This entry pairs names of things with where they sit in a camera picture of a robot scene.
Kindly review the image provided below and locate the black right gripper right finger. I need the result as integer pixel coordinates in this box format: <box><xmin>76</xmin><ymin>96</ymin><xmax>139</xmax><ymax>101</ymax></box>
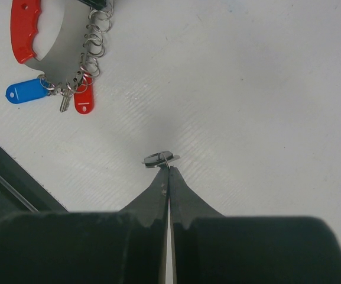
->
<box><xmin>168</xmin><ymin>167</ymin><xmax>341</xmax><ymax>283</ymax></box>

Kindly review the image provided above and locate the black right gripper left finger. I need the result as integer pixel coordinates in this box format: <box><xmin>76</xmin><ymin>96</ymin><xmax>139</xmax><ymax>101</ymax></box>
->
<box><xmin>0</xmin><ymin>168</ymin><xmax>169</xmax><ymax>283</ymax></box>

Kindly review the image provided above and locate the black-headed key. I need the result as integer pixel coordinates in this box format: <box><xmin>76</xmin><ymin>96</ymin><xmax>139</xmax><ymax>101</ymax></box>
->
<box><xmin>142</xmin><ymin>150</ymin><xmax>180</xmax><ymax>169</ymax></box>

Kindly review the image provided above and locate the red key tag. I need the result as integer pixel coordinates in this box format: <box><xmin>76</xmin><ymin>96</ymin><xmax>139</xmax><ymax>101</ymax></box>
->
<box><xmin>73</xmin><ymin>77</ymin><xmax>95</xmax><ymax>115</ymax></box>

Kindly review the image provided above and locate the blue key tag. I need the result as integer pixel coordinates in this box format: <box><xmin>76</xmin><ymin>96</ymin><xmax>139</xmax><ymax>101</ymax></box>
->
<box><xmin>5</xmin><ymin>79</ymin><xmax>48</xmax><ymax>104</ymax></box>

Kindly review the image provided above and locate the red-handled metal key organizer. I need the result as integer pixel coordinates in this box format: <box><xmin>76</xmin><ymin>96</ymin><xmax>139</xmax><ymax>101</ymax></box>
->
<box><xmin>10</xmin><ymin>1</ymin><xmax>114</xmax><ymax>95</ymax></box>

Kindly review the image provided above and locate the silver key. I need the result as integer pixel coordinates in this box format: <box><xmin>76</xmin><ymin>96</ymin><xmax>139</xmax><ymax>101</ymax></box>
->
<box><xmin>59</xmin><ymin>89</ymin><xmax>73</xmax><ymax>112</ymax></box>

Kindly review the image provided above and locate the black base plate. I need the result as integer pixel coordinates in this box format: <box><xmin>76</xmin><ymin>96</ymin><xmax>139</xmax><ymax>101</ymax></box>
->
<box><xmin>0</xmin><ymin>147</ymin><xmax>67</xmax><ymax>220</ymax></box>

